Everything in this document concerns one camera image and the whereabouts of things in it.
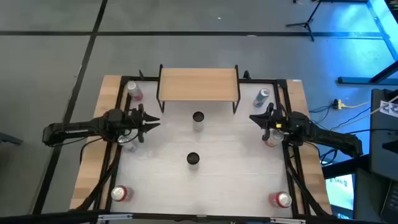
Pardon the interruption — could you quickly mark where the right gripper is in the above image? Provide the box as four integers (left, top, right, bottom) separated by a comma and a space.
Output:
249, 102, 292, 141

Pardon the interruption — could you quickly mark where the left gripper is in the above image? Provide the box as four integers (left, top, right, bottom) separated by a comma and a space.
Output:
126, 104, 161, 143

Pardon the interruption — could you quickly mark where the blue silver slim can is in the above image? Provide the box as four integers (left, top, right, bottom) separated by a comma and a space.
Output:
252, 88, 271, 108
117, 134, 138, 153

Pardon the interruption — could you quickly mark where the white and pink can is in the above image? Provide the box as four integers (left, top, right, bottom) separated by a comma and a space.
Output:
264, 129, 285, 147
126, 80, 144, 102

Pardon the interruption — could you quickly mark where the tall silver can black lid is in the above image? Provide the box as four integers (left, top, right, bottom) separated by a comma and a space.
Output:
186, 152, 200, 171
192, 111, 205, 133

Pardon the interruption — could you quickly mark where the red soda can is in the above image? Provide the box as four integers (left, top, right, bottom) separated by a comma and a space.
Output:
110, 185, 134, 202
268, 191, 293, 208

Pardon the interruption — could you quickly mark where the black tripod stand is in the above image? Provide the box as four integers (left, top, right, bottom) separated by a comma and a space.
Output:
285, 0, 325, 42

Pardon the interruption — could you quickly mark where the lit computer screen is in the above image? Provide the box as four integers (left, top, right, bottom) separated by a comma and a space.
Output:
325, 174, 356, 218

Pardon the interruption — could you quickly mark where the black desk leg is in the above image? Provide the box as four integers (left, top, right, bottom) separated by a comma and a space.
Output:
337, 60, 398, 85

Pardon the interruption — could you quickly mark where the dark grey cabinet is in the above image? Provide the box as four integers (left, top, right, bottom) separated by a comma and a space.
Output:
369, 88, 398, 183

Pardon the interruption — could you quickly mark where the white printed label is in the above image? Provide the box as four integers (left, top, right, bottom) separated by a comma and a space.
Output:
379, 100, 398, 118

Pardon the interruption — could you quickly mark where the grey chair base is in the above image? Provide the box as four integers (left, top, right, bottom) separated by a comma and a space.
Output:
0, 132, 24, 146

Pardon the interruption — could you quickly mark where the black aluminium table frame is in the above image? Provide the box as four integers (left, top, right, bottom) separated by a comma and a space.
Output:
70, 70, 333, 224

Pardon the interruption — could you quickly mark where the wooden shelf black metal frame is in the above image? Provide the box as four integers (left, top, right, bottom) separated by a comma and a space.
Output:
156, 63, 241, 114

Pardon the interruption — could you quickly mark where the black cable bundle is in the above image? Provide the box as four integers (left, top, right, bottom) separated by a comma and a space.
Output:
284, 141, 332, 217
74, 136, 125, 212

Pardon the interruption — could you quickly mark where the black floor cable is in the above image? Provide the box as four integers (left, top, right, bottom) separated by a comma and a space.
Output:
329, 107, 373, 131

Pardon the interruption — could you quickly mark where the yellow floor cable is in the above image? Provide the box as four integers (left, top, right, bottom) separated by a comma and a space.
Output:
341, 101, 371, 109

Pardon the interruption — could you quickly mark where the silver metal bracket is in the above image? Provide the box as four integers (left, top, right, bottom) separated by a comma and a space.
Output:
96, 213, 134, 222
269, 217, 307, 224

